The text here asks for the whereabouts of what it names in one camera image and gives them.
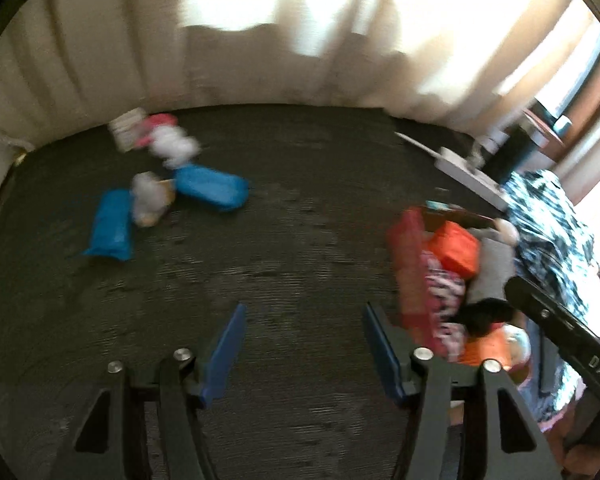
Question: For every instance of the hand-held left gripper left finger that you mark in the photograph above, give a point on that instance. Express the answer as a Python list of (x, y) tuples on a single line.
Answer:
[(224, 355)]

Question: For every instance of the red basket container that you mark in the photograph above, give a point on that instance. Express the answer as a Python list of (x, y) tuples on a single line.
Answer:
[(410, 270)]

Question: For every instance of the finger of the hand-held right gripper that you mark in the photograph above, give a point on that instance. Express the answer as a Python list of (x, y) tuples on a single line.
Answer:
[(530, 296)]

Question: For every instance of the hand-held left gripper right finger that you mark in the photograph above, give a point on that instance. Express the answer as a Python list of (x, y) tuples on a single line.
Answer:
[(382, 350)]

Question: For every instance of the light grey sock ball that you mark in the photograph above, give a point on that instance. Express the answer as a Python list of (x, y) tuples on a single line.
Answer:
[(149, 200)]

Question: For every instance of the dark embossed tablecloth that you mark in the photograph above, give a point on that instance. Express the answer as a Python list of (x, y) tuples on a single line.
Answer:
[(290, 240)]

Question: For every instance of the dark wooden furniture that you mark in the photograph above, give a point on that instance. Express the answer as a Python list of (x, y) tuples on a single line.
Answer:
[(540, 135)]

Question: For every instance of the grey ribbed sock black cuff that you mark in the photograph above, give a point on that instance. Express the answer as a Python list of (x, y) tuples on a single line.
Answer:
[(490, 270)]

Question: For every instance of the pink black leopard fuzzy sock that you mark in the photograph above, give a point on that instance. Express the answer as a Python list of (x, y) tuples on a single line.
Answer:
[(442, 290)]

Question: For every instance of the pink and white plush item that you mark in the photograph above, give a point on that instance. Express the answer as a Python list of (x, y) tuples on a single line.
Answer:
[(172, 142)]

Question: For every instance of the person's patterned clothing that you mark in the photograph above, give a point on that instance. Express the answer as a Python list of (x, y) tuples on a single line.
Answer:
[(550, 230)]

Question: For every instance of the blue plastic packet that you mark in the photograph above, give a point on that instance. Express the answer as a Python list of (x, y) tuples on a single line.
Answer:
[(214, 187), (110, 225)]

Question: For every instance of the cream curtain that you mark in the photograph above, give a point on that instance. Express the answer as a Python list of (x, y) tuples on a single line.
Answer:
[(280, 35)]

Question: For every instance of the white power strip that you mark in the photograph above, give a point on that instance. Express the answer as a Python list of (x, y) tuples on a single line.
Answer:
[(465, 167)]

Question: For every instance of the orange packet with figure print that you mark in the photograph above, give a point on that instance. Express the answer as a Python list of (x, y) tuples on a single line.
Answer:
[(500, 347)]

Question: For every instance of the orange plastic packet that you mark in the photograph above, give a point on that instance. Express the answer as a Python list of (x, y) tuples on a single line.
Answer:
[(455, 250)]

